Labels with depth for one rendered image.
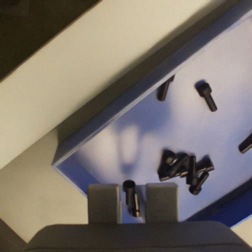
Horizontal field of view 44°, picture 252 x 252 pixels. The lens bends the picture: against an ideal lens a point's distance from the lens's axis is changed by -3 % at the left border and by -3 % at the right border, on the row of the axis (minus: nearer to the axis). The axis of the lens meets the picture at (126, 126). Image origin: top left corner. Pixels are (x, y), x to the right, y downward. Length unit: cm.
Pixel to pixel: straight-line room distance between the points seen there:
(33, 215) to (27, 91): 8
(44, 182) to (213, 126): 10
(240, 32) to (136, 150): 8
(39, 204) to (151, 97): 10
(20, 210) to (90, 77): 10
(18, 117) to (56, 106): 2
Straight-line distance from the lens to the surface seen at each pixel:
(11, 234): 23
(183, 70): 16
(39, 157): 19
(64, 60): 16
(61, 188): 20
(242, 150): 19
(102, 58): 16
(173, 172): 18
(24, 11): 111
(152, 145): 18
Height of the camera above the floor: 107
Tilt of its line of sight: 64 degrees down
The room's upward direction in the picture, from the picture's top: 177 degrees clockwise
